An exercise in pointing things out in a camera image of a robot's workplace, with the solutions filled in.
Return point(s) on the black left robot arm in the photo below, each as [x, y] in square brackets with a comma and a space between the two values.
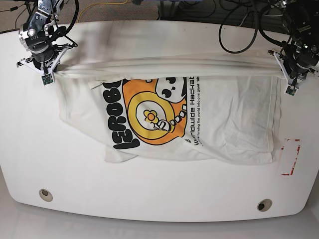
[302, 21]

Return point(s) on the black tripod stand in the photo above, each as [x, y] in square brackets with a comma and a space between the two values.
[30, 5]

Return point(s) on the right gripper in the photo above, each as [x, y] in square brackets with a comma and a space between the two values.
[44, 59]

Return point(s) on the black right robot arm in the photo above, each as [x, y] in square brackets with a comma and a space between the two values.
[44, 39]

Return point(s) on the table grommet hole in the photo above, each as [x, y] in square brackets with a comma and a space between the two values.
[264, 205]
[45, 195]

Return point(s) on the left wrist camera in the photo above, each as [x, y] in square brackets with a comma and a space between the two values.
[291, 90]

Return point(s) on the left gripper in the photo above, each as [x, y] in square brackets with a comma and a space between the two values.
[297, 62]

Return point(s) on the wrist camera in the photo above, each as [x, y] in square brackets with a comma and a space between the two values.
[291, 90]
[48, 79]

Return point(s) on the left table grommet hole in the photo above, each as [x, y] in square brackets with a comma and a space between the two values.
[45, 195]

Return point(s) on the right table grommet hole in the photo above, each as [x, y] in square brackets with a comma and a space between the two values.
[264, 205]

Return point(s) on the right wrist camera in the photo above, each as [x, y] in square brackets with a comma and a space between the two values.
[48, 79]

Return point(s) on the white t-shirt with print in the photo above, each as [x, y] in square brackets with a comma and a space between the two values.
[153, 90]

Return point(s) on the red tape marking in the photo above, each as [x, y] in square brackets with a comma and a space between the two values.
[288, 156]

